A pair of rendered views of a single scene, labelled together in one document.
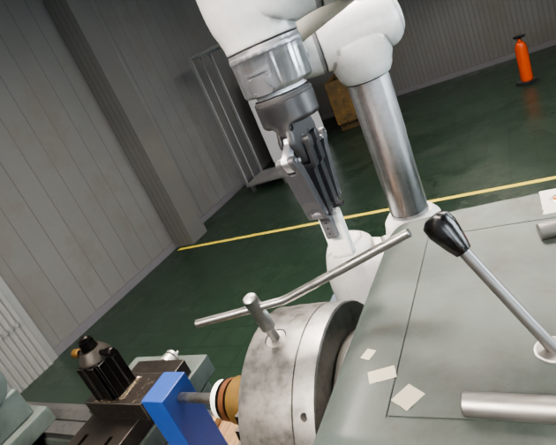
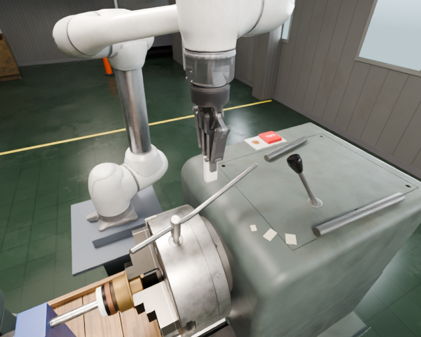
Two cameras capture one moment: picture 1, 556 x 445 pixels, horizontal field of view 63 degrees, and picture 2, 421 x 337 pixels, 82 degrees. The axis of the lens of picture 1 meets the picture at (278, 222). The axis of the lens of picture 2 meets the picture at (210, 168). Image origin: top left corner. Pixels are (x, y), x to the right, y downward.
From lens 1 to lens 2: 0.48 m
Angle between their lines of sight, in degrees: 54
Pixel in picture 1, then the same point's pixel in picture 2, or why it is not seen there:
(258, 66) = (224, 65)
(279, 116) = (220, 99)
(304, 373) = (210, 253)
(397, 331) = (254, 212)
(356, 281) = (117, 194)
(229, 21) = (223, 29)
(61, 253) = not seen: outside the picture
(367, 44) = (139, 46)
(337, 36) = not seen: hidden behind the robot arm
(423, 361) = (279, 222)
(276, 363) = (188, 254)
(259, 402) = (187, 282)
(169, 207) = not seen: outside the picture
